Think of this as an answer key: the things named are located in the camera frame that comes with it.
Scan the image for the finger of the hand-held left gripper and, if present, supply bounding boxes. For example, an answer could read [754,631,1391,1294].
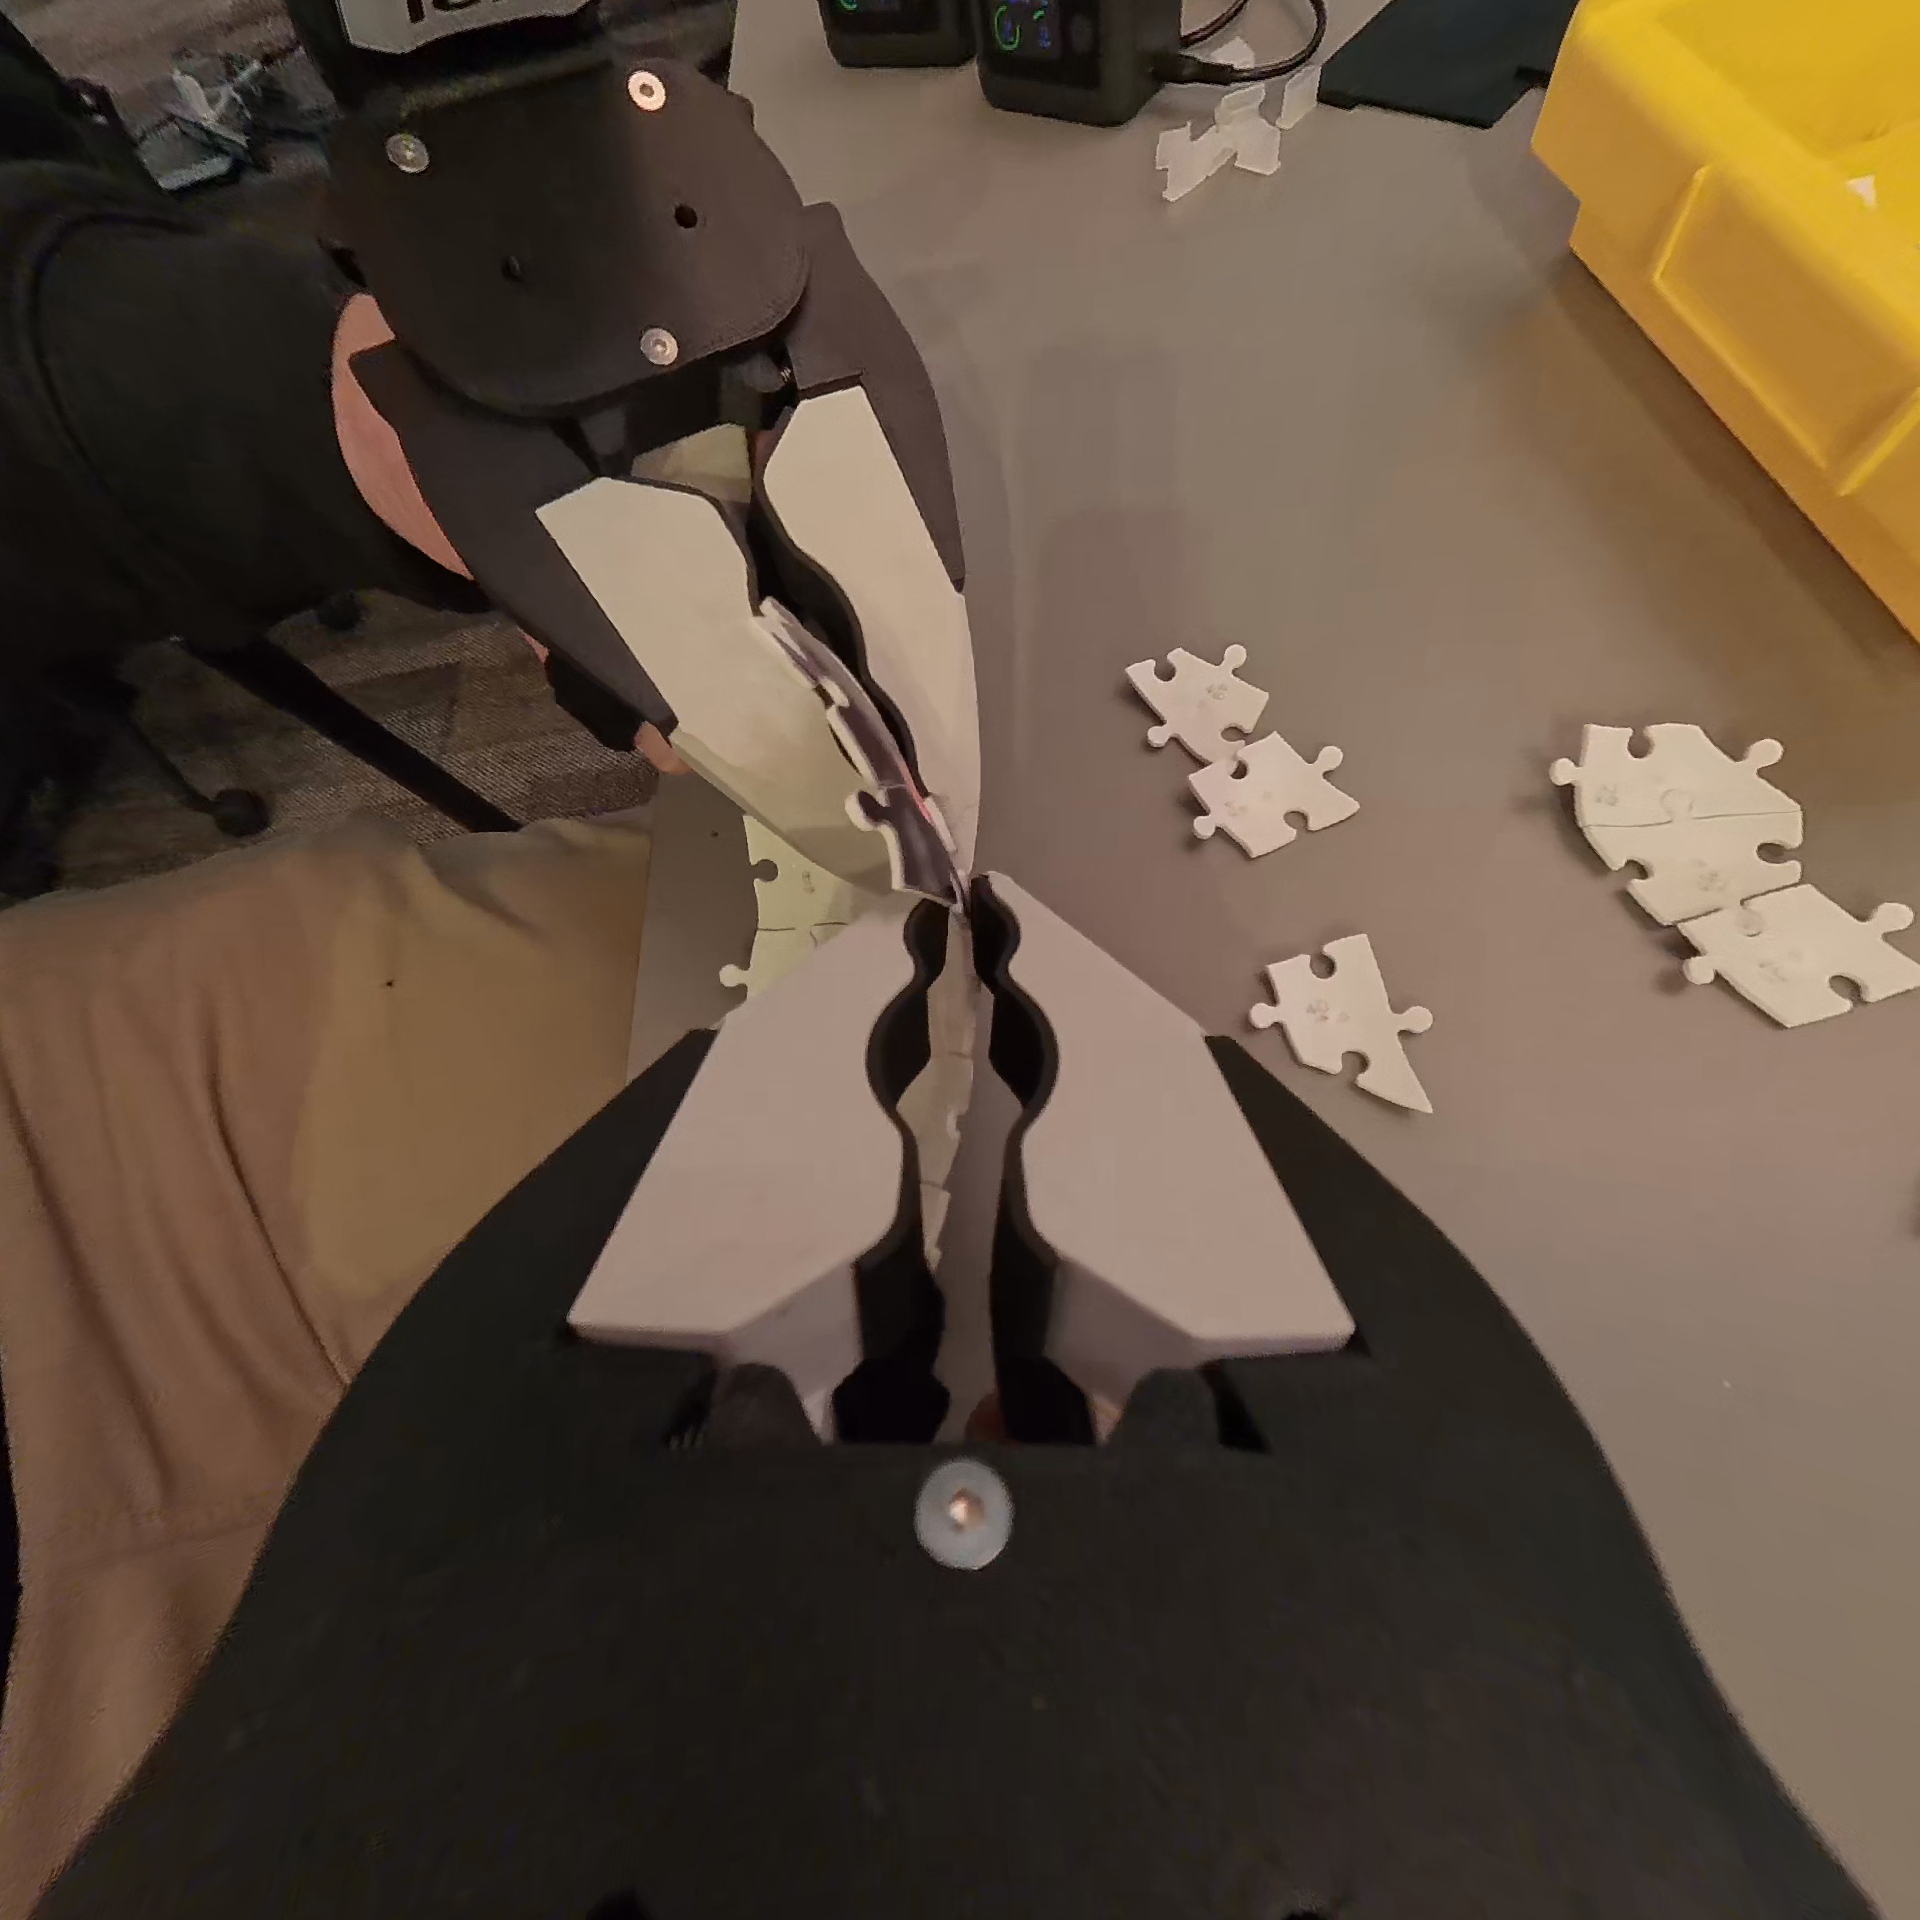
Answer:
[536,473,965,911]
[749,391,985,888]

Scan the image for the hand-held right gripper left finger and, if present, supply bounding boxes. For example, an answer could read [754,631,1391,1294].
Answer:
[567,902,963,1445]

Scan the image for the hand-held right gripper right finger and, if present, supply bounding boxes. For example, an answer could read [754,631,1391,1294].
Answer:
[972,872,1360,1445]

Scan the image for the assembled white puzzle section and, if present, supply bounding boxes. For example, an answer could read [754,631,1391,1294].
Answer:
[721,597,994,1272]

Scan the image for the white puzzle pieces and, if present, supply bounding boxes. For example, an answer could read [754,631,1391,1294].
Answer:
[1125,644,1920,1120]

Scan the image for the person's left hand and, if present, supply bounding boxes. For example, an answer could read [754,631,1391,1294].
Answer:
[330,296,693,782]

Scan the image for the black wheeled chair base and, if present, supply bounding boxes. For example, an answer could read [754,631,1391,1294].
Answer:
[151,589,522,840]

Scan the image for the black device green display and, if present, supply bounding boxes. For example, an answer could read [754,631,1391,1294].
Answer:
[816,0,980,71]
[978,0,1175,129]

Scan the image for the clear plastic parts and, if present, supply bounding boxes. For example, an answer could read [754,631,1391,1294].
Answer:
[1155,65,1327,206]

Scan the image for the dark flat mat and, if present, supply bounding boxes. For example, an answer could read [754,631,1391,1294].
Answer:
[1319,0,1572,132]

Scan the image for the yellow plastic bin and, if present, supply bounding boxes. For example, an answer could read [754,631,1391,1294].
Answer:
[1530,0,1920,649]

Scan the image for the black cable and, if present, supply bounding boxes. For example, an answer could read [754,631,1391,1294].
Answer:
[1168,0,1332,87]

